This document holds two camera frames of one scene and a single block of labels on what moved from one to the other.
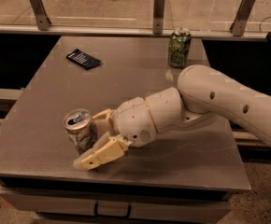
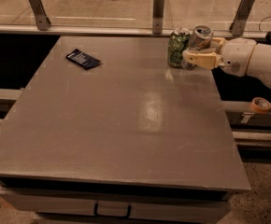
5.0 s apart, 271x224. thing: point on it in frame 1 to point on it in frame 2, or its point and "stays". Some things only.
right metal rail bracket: [243, 13] stays
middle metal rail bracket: [158, 12] stays
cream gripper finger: [106, 148] to [206, 60]
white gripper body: [132, 121] to [235, 57]
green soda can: [178, 48] stays
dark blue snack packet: [84, 60] stays
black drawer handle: [111, 216] stays
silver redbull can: [81, 128] to [201, 39]
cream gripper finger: [107, 115] to [217, 43]
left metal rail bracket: [43, 21] stays
